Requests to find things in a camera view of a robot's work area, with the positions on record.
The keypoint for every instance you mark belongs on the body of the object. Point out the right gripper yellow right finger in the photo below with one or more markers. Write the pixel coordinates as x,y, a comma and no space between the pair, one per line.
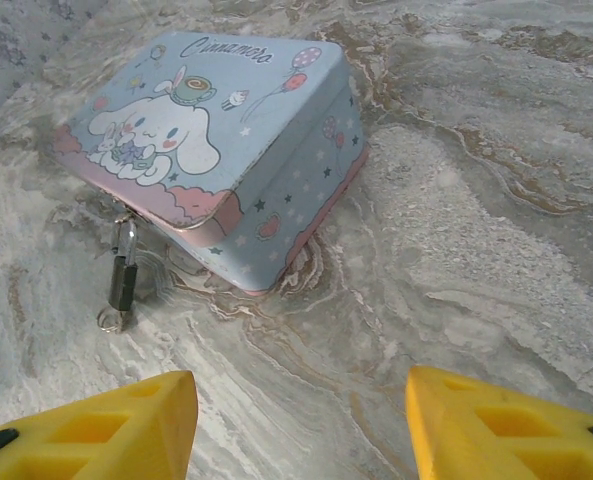
501,430

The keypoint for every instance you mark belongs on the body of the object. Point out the blue cartoon tin box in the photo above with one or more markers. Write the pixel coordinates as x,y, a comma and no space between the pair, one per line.
216,125

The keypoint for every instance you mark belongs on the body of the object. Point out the small black padlock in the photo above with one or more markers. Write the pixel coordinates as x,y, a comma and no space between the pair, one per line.
122,280

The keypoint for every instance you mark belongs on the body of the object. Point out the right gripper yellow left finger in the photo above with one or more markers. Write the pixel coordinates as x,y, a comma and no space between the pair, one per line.
101,440

